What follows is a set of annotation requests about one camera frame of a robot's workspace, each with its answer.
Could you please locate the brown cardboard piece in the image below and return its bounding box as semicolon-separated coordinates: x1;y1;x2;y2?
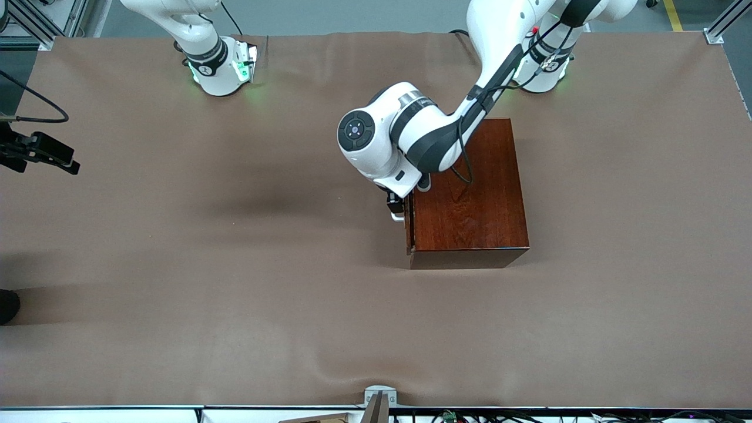
278;412;348;423

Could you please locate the brown table cover cloth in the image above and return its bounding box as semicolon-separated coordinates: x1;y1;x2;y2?
0;32;752;409

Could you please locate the black right arm base cable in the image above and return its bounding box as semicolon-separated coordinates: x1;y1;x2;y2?
220;0;247;36

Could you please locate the aluminium frame profile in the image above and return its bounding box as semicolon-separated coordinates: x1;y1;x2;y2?
704;0;752;45
0;0;90;51

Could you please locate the dark brown wooden cabinet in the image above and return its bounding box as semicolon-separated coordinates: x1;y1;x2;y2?
408;118;530;270

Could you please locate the grey metal clamp bracket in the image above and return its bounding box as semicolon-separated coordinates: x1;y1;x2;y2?
363;385;398;423

